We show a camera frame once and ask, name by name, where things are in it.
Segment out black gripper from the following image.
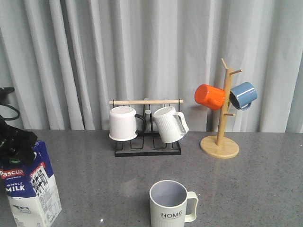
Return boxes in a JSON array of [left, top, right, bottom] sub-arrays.
[[0, 117, 37, 165]]

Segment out blue white milk carton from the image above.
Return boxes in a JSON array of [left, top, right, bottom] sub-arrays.
[[0, 140, 62, 227]]

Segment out cream HOME mug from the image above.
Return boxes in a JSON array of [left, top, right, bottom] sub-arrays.
[[149, 180, 199, 227]]

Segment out grey curtain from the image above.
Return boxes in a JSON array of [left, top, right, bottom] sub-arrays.
[[0, 0, 303, 132]]

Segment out white ribbed mug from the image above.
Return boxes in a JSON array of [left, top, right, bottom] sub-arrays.
[[152, 106, 189, 143]]

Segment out wooden mug tree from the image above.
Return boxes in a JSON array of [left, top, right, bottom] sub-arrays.
[[200, 59, 242, 159]]

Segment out orange mug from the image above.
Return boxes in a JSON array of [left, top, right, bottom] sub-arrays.
[[194, 84, 225, 110]]

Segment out blue mug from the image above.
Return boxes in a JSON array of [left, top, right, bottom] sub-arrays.
[[230, 82, 258, 111]]

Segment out black cable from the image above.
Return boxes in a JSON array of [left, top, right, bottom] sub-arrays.
[[0, 87, 20, 121]]

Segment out white mug black handle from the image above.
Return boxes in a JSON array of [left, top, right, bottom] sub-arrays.
[[109, 106, 146, 141]]

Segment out black wire mug rack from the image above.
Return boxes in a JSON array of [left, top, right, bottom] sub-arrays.
[[109, 98, 184, 157]]

